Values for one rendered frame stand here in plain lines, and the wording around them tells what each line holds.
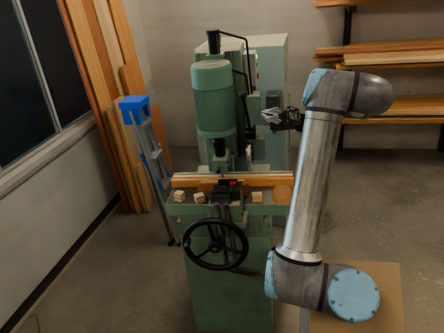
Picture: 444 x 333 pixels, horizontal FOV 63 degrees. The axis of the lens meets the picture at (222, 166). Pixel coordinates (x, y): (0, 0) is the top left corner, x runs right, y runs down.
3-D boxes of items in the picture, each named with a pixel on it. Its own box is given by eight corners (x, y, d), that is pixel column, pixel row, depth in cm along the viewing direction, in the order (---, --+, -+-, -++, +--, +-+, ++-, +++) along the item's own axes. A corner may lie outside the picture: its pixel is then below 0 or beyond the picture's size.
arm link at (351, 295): (367, 322, 116) (380, 331, 100) (314, 308, 120) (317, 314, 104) (374, 275, 120) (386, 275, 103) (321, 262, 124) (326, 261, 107)
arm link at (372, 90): (407, 73, 97) (371, 98, 162) (359, 68, 100) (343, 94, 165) (398, 116, 99) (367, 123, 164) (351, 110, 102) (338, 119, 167)
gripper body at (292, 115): (288, 104, 149) (310, 111, 154) (275, 111, 156) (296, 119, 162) (289, 121, 146) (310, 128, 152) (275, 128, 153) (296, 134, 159)
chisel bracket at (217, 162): (213, 176, 172) (211, 160, 168) (217, 162, 184) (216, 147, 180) (228, 176, 171) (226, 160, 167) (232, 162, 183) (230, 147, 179)
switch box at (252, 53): (244, 86, 182) (242, 54, 174) (246, 81, 191) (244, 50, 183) (256, 86, 181) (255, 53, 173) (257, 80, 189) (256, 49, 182)
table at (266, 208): (160, 227, 165) (158, 217, 162) (176, 191, 191) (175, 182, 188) (295, 228, 155) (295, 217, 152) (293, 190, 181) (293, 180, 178)
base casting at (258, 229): (178, 236, 178) (175, 221, 174) (199, 177, 228) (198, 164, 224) (269, 237, 171) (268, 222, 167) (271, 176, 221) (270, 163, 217)
